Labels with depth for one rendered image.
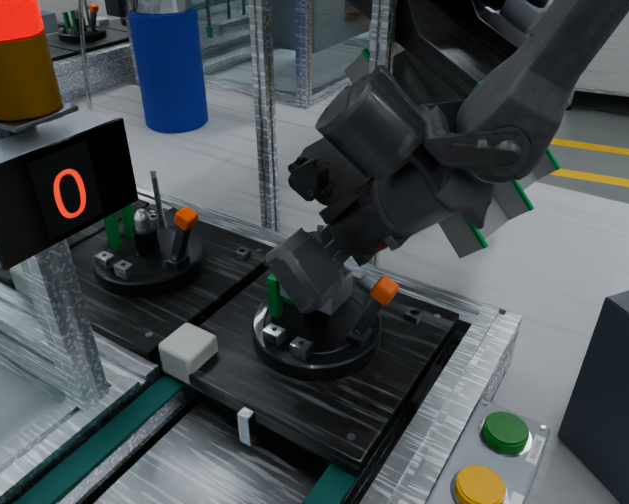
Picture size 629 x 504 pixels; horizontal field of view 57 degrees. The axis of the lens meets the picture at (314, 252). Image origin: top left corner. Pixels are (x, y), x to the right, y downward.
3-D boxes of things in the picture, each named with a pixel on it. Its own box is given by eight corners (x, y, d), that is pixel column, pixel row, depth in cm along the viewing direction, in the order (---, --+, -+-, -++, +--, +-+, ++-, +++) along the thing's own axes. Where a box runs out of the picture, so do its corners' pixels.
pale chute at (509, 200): (508, 220, 81) (534, 208, 78) (459, 259, 73) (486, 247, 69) (403, 50, 81) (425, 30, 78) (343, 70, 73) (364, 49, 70)
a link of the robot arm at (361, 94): (521, 117, 47) (425, 6, 43) (544, 158, 40) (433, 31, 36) (413, 201, 52) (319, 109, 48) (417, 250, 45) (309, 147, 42)
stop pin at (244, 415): (257, 439, 57) (255, 411, 55) (250, 447, 56) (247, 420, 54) (246, 433, 58) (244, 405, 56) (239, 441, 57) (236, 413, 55)
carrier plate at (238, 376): (457, 326, 68) (460, 312, 67) (359, 477, 51) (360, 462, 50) (289, 264, 79) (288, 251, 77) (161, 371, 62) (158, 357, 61)
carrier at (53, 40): (141, 41, 182) (134, -2, 175) (78, 58, 165) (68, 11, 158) (89, 31, 193) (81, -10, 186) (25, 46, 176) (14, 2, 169)
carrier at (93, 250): (280, 261, 79) (276, 178, 72) (151, 366, 62) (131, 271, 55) (153, 214, 90) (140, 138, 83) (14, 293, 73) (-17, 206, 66)
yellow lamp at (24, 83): (78, 104, 40) (61, 31, 38) (13, 127, 37) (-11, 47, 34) (33, 92, 42) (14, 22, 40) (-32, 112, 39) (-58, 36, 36)
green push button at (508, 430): (530, 436, 54) (534, 421, 53) (518, 466, 52) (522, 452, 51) (488, 418, 56) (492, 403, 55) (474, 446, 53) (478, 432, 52)
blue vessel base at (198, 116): (221, 118, 150) (210, 7, 135) (178, 138, 139) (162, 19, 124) (176, 107, 157) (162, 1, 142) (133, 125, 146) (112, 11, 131)
